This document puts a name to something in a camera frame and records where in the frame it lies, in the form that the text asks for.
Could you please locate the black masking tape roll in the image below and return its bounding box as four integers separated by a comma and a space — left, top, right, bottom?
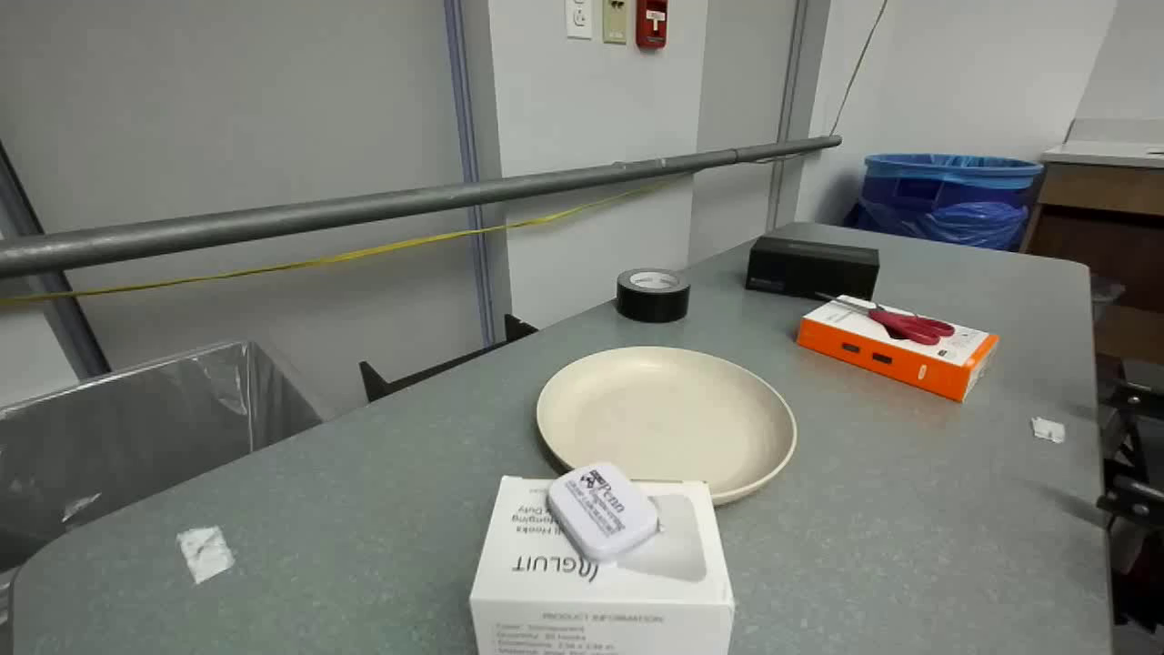
616, 268, 693, 325

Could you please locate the clear lined trash bin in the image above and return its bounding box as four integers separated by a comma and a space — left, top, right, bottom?
0, 342, 322, 572

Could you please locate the white tape scrap left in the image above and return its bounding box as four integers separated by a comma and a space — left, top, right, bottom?
180, 526, 232, 586

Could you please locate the grey metal rail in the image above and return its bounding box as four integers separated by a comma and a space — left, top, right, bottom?
0, 134, 839, 278

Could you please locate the white tape scrap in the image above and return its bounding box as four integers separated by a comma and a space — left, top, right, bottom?
1028, 420, 1067, 444
180, 526, 232, 586

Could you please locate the white tape scrap right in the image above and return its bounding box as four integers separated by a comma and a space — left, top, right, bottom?
1028, 420, 1067, 444

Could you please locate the blue lined trash bin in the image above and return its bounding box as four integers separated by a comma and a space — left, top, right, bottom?
848, 151, 1042, 252

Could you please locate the black rectangular box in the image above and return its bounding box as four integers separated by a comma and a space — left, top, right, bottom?
746, 238, 879, 299

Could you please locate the white cardboard product box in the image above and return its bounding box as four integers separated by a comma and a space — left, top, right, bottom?
469, 475, 734, 655

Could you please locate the cream round plate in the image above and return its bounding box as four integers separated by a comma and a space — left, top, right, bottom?
534, 344, 799, 504

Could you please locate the white wall switch plate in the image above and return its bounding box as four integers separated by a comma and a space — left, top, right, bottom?
564, 0, 598, 41

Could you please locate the yellow cable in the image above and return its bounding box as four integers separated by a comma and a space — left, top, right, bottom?
0, 196, 613, 313

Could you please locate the orange and white box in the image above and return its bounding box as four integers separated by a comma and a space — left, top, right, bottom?
797, 293, 1001, 399

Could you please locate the wooden cabinet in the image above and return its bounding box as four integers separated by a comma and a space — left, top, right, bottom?
1024, 118, 1164, 363

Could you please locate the red fire alarm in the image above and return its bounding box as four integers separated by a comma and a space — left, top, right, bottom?
636, 0, 671, 52

